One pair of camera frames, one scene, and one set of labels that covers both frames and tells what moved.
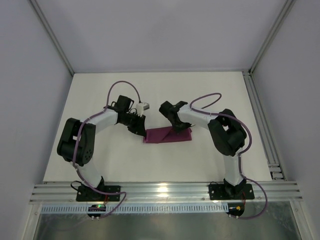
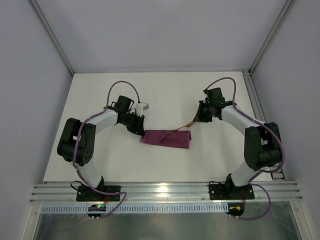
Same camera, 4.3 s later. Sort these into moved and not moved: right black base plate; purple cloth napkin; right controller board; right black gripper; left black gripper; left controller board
Moved: right black gripper; purple cloth napkin
Not moved: right controller board; left controller board; left black gripper; right black base plate
